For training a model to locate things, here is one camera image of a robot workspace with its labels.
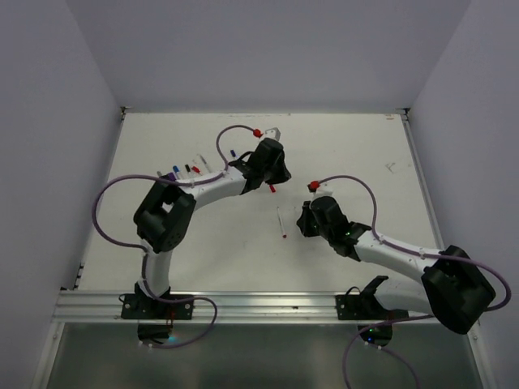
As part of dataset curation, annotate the red marker pen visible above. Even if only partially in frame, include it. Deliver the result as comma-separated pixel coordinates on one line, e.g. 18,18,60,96
277,207,287,239

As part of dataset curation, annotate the clear white pen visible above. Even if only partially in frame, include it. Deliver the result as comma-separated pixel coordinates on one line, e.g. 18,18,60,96
198,154,212,173

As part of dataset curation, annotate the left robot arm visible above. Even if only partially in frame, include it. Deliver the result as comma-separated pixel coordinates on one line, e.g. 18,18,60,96
133,138,291,318

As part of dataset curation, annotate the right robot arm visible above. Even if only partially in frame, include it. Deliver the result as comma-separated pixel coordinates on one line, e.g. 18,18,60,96
296,196,495,335

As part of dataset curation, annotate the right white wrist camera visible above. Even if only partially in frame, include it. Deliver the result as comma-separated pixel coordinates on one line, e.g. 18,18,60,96
312,183,333,200

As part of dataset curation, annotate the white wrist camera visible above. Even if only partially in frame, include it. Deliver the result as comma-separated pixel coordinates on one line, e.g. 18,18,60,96
264,127,281,142
312,183,333,200

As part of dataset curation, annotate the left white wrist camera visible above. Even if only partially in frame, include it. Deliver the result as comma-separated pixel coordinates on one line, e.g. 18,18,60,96
264,127,281,142

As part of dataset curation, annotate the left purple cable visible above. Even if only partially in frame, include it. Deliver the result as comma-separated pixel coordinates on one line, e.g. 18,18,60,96
93,124,260,349

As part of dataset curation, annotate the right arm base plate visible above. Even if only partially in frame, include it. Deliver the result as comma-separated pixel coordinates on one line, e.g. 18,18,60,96
335,294,409,321

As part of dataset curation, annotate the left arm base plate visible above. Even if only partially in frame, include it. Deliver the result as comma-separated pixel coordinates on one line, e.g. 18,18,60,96
120,293,193,320

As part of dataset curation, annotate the aluminium front rail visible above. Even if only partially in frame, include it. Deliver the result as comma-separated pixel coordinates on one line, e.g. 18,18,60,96
52,289,475,325

